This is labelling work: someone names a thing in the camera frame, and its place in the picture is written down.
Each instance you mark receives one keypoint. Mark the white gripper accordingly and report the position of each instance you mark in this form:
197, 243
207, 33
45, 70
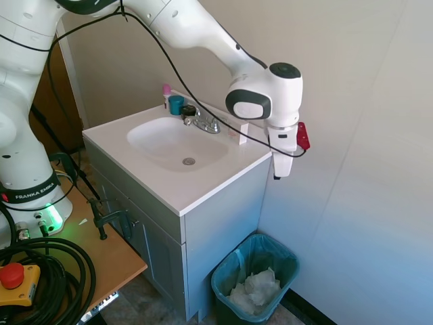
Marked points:
283, 164

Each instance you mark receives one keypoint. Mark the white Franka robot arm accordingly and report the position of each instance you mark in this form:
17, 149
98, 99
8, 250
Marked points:
203, 30

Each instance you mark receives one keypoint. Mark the teal bin liner bag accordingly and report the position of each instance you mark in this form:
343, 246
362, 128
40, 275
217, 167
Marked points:
264, 248

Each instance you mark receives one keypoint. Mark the crumpled white tissue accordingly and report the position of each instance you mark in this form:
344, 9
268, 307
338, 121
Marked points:
241, 298
262, 282

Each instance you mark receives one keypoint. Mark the dark trash bin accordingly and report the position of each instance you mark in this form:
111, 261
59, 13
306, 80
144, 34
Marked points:
236, 313

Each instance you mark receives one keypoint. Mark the small white box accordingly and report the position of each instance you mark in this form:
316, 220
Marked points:
243, 133

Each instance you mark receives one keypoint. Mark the white sink countertop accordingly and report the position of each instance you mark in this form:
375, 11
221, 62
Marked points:
209, 183

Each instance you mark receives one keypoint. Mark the grey vanity cabinet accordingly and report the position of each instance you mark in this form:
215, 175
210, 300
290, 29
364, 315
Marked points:
220, 243

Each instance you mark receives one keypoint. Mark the chrome faucet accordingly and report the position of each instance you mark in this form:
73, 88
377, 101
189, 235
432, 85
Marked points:
206, 124

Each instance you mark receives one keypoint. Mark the chrome drain stopper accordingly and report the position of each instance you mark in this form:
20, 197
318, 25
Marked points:
188, 161

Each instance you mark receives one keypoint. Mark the dark round jar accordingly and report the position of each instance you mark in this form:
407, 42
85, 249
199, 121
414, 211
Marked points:
188, 111

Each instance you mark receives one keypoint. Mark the blue cup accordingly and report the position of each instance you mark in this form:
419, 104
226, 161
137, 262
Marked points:
175, 105

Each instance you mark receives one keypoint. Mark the pink capped white bottle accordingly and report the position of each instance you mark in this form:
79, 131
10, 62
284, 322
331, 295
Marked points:
166, 93

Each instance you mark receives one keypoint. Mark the black metal clamp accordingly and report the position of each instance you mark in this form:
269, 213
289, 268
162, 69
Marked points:
111, 216

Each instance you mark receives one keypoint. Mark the wooden table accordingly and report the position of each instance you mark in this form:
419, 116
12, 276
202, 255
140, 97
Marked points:
111, 257

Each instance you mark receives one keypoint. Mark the brown wooden door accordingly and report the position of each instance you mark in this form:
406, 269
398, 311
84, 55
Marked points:
61, 111

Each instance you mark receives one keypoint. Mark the yellow emergency stop box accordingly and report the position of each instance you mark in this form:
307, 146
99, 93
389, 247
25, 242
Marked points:
20, 287

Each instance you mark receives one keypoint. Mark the black camera stand leg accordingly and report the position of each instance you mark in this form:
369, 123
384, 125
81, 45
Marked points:
57, 139

